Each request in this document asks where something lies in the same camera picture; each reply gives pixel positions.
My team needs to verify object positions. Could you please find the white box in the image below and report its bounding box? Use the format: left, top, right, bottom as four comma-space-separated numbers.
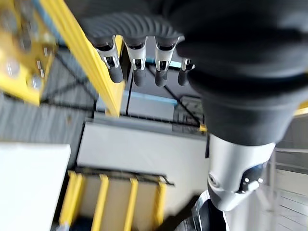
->
0, 141, 72, 231

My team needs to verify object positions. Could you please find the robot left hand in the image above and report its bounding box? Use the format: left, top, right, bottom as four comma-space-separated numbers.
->
64, 0, 308, 212

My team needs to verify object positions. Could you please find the grey shelf board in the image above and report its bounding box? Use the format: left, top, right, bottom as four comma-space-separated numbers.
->
76, 117, 210, 187

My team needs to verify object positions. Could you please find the yellow shelf beam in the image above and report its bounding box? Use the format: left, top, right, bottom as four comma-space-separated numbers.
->
292, 101, 308, 118

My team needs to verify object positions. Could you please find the grey wire rack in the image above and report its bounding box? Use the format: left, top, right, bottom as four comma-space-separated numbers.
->
264, 144, 308, 231

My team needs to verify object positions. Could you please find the yellow bolted shelf bracket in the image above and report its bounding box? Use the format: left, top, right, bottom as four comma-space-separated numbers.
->
0, 0, 58, 106

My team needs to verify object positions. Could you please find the yellow shelf upright post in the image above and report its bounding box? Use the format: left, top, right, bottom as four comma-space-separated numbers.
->
39, 0, 126, 118

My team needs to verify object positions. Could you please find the robot leg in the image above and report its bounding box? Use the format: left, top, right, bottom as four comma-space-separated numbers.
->
185, 191, 228, 231

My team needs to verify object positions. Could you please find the yellow slatted rack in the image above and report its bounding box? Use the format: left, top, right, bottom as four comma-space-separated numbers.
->
58, 168, 176, 231

